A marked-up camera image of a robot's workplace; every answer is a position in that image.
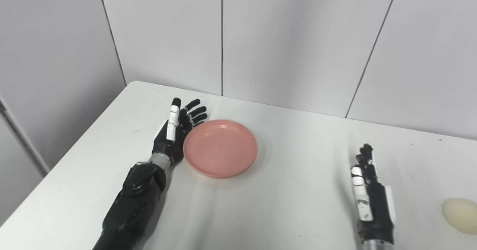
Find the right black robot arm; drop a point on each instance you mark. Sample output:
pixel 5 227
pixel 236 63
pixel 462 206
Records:
pixel 378 245

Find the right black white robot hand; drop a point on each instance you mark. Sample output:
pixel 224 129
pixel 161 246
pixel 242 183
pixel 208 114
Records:
pixel 372 205

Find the pink round plate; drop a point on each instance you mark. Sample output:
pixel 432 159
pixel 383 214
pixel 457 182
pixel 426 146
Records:
pixel 220 148

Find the cream steamed bun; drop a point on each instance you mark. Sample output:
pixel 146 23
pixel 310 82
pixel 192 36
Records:
pixel 461 214

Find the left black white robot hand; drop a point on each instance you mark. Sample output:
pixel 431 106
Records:
pixel 172 138

